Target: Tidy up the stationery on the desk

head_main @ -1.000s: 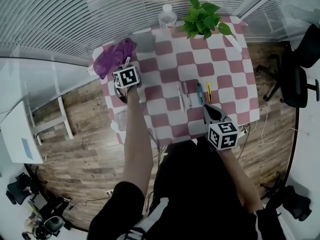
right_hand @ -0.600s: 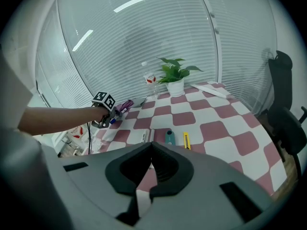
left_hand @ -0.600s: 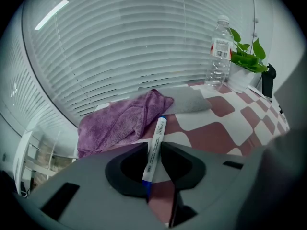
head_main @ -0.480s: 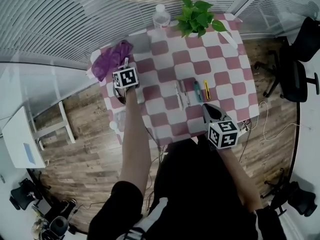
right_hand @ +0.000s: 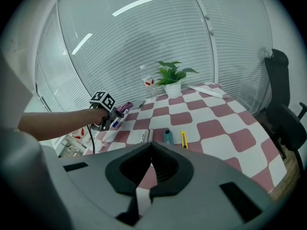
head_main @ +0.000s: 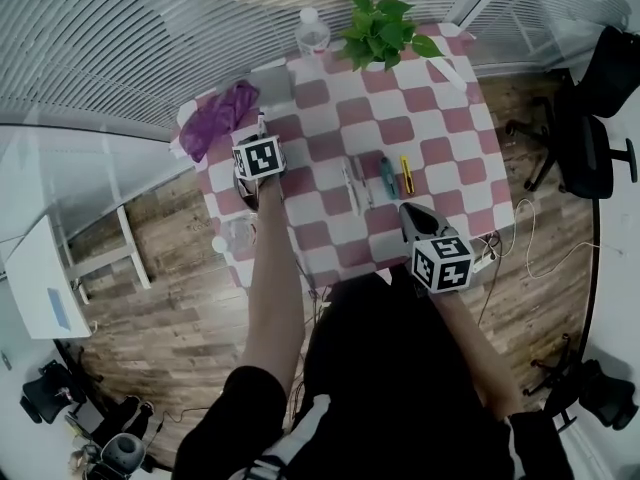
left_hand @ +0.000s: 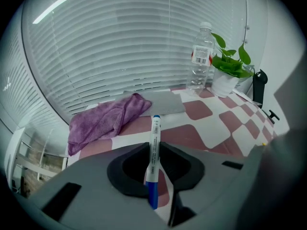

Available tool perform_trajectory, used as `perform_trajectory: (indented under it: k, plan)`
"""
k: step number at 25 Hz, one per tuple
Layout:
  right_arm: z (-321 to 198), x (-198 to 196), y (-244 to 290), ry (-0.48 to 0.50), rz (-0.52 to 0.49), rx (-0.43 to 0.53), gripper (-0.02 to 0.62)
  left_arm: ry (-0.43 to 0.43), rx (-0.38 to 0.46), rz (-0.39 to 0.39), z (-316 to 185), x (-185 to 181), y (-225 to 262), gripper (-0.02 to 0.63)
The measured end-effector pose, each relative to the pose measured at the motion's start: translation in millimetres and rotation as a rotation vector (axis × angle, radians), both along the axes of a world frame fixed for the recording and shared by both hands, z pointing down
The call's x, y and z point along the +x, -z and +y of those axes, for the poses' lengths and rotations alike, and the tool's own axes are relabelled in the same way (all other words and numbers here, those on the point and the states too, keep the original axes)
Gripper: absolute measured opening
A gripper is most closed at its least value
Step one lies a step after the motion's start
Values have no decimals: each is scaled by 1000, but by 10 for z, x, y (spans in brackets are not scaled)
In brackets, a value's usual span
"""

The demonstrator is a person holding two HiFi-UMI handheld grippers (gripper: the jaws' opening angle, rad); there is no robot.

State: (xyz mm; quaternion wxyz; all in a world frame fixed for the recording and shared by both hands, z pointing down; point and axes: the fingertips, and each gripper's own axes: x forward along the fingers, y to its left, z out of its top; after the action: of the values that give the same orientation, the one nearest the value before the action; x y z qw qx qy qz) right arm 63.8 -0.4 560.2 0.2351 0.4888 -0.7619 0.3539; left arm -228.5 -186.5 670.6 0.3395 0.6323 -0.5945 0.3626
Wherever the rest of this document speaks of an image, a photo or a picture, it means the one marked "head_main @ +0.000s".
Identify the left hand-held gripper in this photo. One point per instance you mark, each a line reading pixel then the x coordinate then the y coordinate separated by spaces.
pixel 260 158

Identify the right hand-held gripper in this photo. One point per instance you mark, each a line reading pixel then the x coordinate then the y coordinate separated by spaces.
pixel 442 265

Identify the yellow utility knife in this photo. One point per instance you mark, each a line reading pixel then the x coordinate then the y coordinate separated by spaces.
pixel 407 175

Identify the teal utility knife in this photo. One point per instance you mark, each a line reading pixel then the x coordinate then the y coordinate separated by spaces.
pixel 388 178

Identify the clear gel pen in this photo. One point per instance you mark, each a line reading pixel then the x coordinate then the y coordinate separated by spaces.
pixel 364 183

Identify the white pen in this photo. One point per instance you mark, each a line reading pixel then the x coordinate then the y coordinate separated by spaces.
pixel 350 185

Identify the person's right forearm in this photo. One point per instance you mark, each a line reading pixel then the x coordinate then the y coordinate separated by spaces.
pixel 470 348

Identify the person's left forearm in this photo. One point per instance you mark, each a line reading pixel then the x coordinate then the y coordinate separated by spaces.
pixel 272 278

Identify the checkered tablecloth table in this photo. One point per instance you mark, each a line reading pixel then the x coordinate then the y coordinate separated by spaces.
pixel 450 118

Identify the black mesh office chair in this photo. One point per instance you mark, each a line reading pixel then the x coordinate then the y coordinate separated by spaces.
pixel 595 158

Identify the purple cloth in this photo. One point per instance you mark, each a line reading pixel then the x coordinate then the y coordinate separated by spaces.
pixel 215 118

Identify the white power strip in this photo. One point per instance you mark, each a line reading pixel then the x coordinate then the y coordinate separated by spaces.
pixel 482 265

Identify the lying clear water bottle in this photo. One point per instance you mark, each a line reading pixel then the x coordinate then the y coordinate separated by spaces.
pixel 235 233

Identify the white paper sheets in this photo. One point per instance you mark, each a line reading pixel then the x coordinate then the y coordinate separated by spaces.
pixel 177 145

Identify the upright clear water bottle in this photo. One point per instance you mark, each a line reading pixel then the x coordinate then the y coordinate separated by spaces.
pixel 312 35

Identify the person's black clothing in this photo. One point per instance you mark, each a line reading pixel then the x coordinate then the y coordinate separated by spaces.
pixel 380 368

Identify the long white strip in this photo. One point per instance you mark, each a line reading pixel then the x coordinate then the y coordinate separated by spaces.
pixel 447 75

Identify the potted green plant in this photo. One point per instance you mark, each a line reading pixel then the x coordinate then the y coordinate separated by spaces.
pixel 380 33

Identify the blue card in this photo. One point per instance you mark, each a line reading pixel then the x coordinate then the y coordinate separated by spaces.
pixel 58 308

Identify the white side table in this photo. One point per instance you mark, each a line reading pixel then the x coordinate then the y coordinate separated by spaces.
pixel 35 283

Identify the black equipment pile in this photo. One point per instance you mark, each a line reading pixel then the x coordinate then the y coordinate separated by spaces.
pixel 122 450

